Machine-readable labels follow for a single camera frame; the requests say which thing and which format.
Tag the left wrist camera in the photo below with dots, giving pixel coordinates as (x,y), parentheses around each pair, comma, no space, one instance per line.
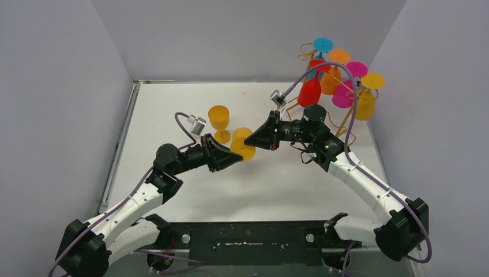
(197,125)

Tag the pink plastic wine glass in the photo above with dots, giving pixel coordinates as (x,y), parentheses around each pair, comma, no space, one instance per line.
(343,95)

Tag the gold wire glass rack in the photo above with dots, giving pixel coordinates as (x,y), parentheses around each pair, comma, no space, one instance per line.
(307,50)

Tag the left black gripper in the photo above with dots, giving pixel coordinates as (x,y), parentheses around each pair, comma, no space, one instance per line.
(208,153)

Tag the blue plastic wine glass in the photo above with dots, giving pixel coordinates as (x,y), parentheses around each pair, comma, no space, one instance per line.
(321,46)

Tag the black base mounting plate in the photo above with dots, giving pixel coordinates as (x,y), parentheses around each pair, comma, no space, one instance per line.
(255,243)

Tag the red plastic wine glass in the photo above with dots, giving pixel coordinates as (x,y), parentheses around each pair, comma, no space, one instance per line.
(311,90)

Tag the yellow wine glass front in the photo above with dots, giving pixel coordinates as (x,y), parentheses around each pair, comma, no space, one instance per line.
(219,117)

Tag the yellow wine glass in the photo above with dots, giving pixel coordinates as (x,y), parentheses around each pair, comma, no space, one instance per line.
(238,145)
(219,117)
(368,94)

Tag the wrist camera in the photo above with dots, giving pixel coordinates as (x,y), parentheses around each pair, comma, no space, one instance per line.
(197,125)
(278,99)

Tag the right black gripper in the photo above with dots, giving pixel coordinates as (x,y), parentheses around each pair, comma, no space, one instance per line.
(266,137)

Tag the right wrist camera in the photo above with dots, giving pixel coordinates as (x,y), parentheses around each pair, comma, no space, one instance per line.
(278,99)

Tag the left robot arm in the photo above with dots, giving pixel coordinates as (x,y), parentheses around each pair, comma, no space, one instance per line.
(89,248)

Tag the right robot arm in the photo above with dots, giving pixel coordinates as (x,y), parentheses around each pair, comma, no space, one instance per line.
(401,224)

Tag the orange plastic wine glass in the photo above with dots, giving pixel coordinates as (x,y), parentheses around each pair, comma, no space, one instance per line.
(332,78)

